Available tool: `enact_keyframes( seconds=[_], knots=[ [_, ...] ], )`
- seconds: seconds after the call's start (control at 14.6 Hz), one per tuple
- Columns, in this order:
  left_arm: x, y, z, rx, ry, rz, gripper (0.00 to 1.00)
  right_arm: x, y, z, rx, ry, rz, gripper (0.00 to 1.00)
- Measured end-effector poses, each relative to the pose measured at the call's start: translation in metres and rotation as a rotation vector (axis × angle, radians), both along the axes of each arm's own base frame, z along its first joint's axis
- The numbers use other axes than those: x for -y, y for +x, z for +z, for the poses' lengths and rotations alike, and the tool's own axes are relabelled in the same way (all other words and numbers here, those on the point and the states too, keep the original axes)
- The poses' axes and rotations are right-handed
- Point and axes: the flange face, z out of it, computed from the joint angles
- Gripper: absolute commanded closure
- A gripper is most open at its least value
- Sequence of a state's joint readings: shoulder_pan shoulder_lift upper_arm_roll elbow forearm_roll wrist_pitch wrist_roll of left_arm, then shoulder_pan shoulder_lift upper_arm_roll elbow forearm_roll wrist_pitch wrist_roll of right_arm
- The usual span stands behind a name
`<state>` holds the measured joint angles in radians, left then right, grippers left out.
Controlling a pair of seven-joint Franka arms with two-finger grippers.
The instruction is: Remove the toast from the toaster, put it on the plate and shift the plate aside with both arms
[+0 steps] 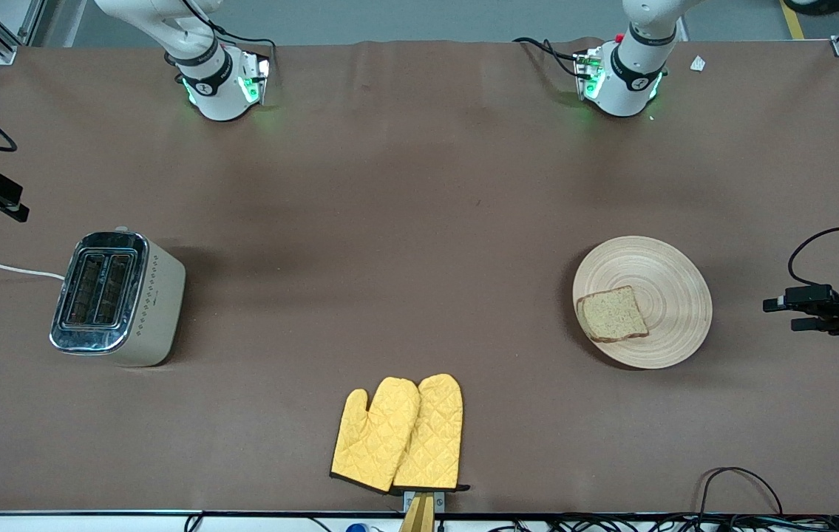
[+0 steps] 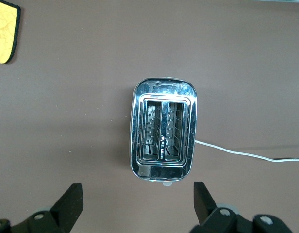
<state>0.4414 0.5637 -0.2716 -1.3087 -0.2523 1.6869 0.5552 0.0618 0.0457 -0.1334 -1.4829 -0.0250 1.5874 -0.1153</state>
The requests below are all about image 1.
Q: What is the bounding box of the round wooden plate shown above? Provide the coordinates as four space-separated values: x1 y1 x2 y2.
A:
572 236 713 370

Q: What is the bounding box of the brown toast slice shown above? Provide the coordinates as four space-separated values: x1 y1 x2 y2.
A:
576 285 650 344

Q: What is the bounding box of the beige chrome toaster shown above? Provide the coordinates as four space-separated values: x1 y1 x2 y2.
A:
50 228 186 368

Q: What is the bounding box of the yellow quilted oven mitt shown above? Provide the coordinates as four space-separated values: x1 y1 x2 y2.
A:
330 377 421 494
392 373 470 493

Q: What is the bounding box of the brown table cloth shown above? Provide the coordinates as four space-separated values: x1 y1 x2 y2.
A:
0 37 839 515

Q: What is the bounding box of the light wooden stick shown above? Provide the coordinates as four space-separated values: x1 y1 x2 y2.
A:
398 494 436 532

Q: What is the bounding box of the black looped cable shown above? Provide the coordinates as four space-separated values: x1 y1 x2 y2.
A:
699 467 784 518

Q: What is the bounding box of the black right base cable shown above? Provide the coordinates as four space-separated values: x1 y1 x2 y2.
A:
197 28 277 75

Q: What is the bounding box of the black base cable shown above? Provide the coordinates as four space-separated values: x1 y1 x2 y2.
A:
197 28 277 75
514 37 584 78

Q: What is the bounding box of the black left base cable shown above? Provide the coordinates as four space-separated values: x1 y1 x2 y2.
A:
514 37 584 78

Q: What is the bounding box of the grey metal bracket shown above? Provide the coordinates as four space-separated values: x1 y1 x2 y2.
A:
403 490 446 514

